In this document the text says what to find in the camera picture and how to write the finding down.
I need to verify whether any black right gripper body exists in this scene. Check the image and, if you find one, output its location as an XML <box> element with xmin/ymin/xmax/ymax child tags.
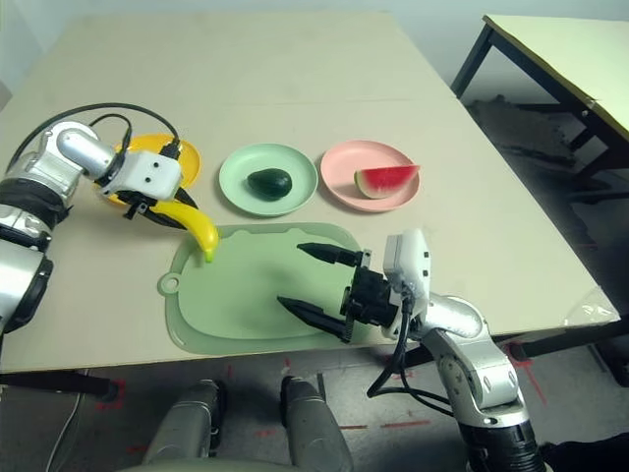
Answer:
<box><xmin>337</xmin><ymin>249</ymin><xmax>400</xmax><ymax>345</ymax></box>

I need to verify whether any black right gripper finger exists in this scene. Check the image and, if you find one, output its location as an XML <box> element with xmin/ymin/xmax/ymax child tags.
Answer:
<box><xmin>276</xmin><ymin>294</ymin><xmax>348</xmax><ymax>340</ymax></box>
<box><xmin>296</xmin><ymin>242</ymin><xmax>366</xmax><ymax>269</ymax></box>

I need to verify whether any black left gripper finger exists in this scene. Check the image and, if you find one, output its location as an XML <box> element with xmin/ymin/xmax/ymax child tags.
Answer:
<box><xmin>146</xmin><ymin>208</ymin><xmax>191</xmax><ymax>233</ymax></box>
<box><xmin>169</xmin><ymin>186</ymin><xmax>200</xmax><ymax>212</ymax></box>

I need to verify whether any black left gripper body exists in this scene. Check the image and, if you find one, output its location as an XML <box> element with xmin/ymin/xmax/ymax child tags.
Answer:
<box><xmin>115</xmin><ymin>189</ymin><xmax>166</xmax><ymax>221</ymax></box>

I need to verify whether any yellow toy banana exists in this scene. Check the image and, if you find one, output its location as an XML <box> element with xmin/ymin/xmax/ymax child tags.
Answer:
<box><xmin>151</xmin><ymin>200</ymin><xmax>221</xmax><ymax>265</ymax></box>

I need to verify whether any dark green toy avocado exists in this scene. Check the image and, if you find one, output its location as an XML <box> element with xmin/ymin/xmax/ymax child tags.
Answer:
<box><xmin>247</xmin><ymin>167</ymin><xmax>294</xmax><ymax>202</ymax></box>

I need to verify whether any red toy watermelon slice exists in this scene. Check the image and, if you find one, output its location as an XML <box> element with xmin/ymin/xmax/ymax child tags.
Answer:
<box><xmin>354</xmin><ymin>164</ymin><xmax>423</xmax><ymax>201</ymax></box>

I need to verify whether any yellow plastic plate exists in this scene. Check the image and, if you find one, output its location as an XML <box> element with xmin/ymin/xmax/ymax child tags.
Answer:
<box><xmin>105</xmin><ymin>133</ymin><xmax>202</xmax><ymax>207</ymax></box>

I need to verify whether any green plastic plate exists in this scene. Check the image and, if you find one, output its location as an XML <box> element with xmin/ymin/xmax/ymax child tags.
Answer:
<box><xmin>218</xmin><ymin>143</ymin><xmax>318</xmax><ymax>218</ymax></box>

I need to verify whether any green cutting board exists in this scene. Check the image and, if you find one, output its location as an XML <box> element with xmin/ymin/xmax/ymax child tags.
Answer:
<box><xmin>156</xmin><ymin>221</ymin><xmax>379</xmax><ymax>356</ymax></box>

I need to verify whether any pink plastic plate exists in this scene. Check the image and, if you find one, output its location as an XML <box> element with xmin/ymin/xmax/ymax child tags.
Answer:
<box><xmin>319</xmin><ymin>140</ymin><xmax>422</xmax><ymax>213</ymax></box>

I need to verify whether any grey right robot leg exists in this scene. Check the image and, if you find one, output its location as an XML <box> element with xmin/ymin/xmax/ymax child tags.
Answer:
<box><xmin>280</xmin><ymin>376</ymin><xmax>355</xmax><ymax>472</ymax></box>

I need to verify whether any grey robot leg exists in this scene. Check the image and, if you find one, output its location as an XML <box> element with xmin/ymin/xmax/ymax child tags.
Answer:
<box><xmin>142</xmin><ymin>380</ymin><xmax>228</xmax><ymax>466</ymax></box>
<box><xmin>280</xmin><ymin>376</ymin><xmax>355</xmax><ymax>472</ymax></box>

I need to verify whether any grey left robot leg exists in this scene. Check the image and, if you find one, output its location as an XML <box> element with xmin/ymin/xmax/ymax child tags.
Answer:
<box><xmin>142</xmin><ymin>380</ymin><xmax>228</xmax><ymax>466</ymax></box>

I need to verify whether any grey robot torso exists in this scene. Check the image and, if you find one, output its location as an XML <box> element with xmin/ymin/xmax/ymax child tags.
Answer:
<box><xmin>117</xmin><ymin>455</ymin><xmax>296</xmax><ymax>472</ymax></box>

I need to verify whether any black table support beam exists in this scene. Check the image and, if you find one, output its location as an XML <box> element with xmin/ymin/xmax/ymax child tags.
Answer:
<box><xmin>490</xmin><ymin>314</ymin><xmax>629</xmax><ymax>389</ymax></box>
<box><xmin>0</xmin><ymin>371</ymin><xmax>119</xmax><ymax>400</ymax></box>

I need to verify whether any clear tape patch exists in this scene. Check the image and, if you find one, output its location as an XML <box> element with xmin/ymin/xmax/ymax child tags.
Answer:
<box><xmin>563</xmin><ymin>286</ymin><xmax>621</xmax><ymax>328</ymax></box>

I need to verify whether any black fabric bag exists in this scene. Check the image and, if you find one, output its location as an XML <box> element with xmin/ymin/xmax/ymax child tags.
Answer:
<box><xmin>540</xmin><ymin>431</ymin><xmax>629</xmax><ymax>472</ymax></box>

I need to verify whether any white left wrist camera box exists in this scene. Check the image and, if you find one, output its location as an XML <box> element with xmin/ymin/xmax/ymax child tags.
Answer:
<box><xmin>99</xmin><ymin>150</ymin><xmax>183</xmax><ymax>204</ymax></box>

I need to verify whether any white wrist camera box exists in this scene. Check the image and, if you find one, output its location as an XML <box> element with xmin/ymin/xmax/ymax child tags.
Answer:
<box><xmin>381</xmin><ymin>227</ymin><xmax>433</xmax><ymax>302</ymax></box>
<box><xmin>99</xmin><ymin>150</ymin><xmax>183</xmax><ymax>204</ymax></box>

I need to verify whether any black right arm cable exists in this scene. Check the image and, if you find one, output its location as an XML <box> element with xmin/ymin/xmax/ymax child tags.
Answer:
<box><xmin>367</xmin><ymin>289</ymin><xmax>456</xmax><ymax>419</ymax></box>

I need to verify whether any long black left arm cable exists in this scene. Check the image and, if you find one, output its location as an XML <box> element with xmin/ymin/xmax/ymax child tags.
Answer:
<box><xmin>7</xmin><ymin>101</ymin><xmax>183</xmax><ymax>171</ymax></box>

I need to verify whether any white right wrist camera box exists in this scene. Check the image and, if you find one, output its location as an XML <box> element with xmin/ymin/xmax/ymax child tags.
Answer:
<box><xmin>381</xmin><ymin>227</ymin><xmax>433</xmax><ymax>302</ymax></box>

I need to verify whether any short black left arm cable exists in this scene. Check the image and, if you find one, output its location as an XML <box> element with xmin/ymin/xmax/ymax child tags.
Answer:
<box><xmin>91</xmin><ymin>113</ymin><xmax>133</xmax><ymax>151</ymax></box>

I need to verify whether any thin white floor cable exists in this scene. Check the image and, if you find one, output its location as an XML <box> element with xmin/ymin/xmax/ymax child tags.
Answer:
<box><xmin>45</xmin><ymin>390</ymin><xmax>86</xmax><ymax>472</ymax></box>

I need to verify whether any side table with black frame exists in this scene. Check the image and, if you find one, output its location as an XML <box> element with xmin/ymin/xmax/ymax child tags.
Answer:
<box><xmin>450</xmin><ymin>13</ymin><xmax>629</xmax><ymax>207</ymax></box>

